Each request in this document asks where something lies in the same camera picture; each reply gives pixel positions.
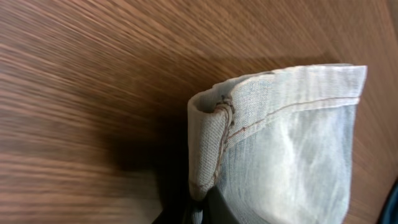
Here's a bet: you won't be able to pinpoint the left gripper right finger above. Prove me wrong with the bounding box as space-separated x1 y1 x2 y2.
202 186 239 224

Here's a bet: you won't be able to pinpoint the dark blue t-shirt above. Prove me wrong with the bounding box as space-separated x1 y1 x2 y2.
377 180 398 224

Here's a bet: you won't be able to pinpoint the light blue denim shorts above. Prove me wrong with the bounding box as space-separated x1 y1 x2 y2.
187 64 368 223

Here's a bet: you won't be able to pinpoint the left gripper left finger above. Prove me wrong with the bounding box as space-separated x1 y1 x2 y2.
152 199 192 224

